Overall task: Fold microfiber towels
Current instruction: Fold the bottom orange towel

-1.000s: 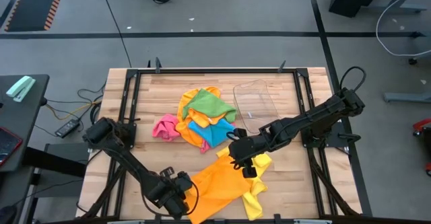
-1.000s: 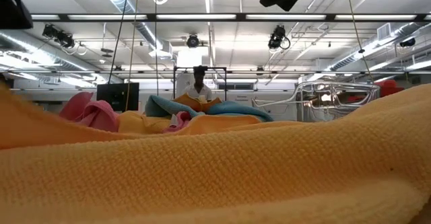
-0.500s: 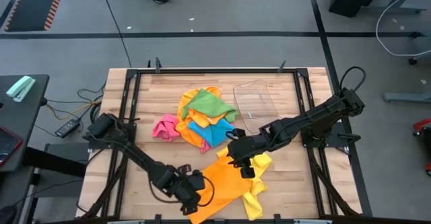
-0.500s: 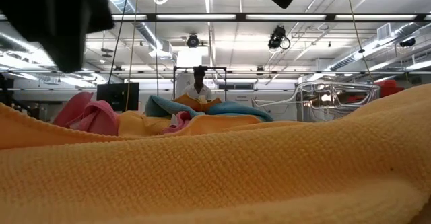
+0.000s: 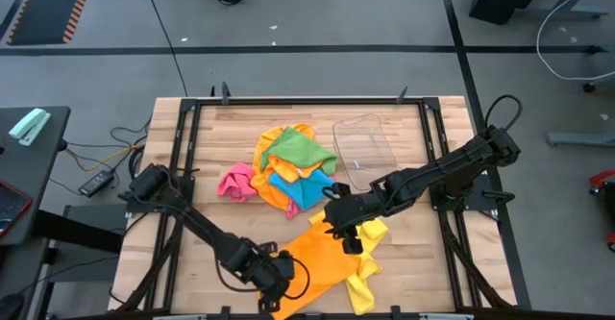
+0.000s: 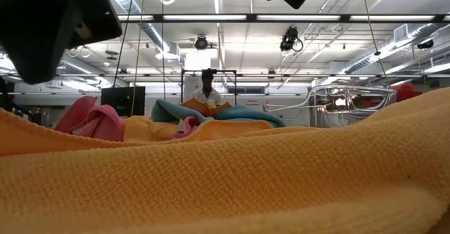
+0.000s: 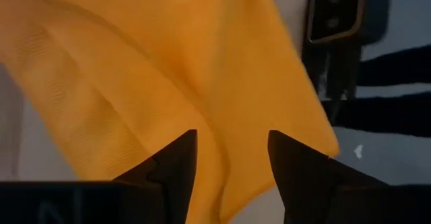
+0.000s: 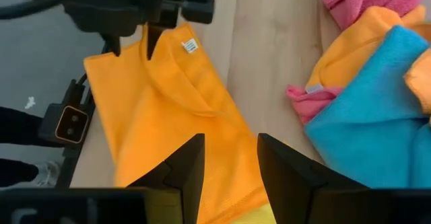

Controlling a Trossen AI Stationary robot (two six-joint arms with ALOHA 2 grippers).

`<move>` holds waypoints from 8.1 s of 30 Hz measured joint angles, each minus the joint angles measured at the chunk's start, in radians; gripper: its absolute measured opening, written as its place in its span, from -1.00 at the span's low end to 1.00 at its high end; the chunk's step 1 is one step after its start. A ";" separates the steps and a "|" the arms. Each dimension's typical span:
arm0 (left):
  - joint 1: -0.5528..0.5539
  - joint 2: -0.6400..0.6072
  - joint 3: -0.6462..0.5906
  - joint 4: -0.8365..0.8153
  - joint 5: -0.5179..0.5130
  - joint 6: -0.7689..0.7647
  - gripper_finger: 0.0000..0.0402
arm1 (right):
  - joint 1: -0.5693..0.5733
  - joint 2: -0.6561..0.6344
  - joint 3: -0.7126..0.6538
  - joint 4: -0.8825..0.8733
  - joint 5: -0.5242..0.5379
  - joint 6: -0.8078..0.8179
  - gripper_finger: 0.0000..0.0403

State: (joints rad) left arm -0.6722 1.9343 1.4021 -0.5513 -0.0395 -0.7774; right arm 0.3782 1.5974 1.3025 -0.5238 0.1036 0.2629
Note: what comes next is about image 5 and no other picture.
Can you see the black caster wheel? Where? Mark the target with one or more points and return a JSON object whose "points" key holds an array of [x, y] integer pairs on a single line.
{"points": [[589, 88]]}

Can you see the blue microfiber towel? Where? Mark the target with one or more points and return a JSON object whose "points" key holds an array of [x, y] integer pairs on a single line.
{"points": [[305, 190]]}

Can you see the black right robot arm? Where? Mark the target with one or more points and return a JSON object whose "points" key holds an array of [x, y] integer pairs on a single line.
{"points": [[447, 166]]}

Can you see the dark side table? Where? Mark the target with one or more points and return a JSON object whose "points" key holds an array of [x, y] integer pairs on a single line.
{"points": [[38, 176]]}

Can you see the yellow microfiber towel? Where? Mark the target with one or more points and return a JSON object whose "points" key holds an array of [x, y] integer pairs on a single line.
{"points": [[360, 291]]}

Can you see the mint green stapler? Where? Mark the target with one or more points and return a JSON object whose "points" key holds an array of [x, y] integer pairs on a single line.
{"points": [[29, 125]]}

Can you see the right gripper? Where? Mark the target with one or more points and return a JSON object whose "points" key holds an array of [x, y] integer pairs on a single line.
{"points": [[348, 214]]}

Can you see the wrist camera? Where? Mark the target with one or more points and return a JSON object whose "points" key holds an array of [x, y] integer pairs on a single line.
{"points": [[268, 247], [336, 191]]}

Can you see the black power adapter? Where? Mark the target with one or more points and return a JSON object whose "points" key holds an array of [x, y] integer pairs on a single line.
{"points": [[96, 183]]}

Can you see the black orange-striped floor mat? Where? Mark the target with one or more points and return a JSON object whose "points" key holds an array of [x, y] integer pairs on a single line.
{"points": [[48, 7]]}

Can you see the orange microfiber towel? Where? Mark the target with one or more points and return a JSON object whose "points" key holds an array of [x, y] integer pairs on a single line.
{"points": [[264, 192], [317, 262]]}

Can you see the dark desk leg frame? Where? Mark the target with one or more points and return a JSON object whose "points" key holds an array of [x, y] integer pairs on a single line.
{"points": [[72, 231]]}

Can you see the pink microfiber towel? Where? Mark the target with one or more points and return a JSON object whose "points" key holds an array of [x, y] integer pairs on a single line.
{"points": [[235, 183], [292, 210]]}

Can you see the black frame clamp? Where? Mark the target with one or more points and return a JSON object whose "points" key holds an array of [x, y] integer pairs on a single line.
{"points": [[225, 94], [401, 96]]}

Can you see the green microfiber towel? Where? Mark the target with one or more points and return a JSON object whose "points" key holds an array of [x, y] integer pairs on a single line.
{"points": [[298, 149]]}

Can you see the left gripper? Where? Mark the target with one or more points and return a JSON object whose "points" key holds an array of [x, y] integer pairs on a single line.
{"points": [[276, 277]]}

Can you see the clear plastic bin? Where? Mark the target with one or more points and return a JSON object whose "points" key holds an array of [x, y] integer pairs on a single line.
{"points": [[360, 142]]}

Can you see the black metal rig frame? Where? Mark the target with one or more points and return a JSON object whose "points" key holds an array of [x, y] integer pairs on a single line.
{"points": [[307, 102]]}

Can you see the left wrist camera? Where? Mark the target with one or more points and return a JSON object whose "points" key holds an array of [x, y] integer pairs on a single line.
{"points": [[268, 247]]}

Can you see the red chair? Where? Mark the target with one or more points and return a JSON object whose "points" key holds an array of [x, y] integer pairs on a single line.
{"points": [[600, 178]]}

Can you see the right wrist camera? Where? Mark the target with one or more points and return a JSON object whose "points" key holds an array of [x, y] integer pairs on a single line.
{"points": [[336, 191]]}

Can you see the red phone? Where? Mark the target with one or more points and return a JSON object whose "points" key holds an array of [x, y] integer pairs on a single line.
{"points": [[12, 207]]}

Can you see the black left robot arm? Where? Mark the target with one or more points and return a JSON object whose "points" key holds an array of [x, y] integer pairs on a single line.
{"points": [[202, 224]]}

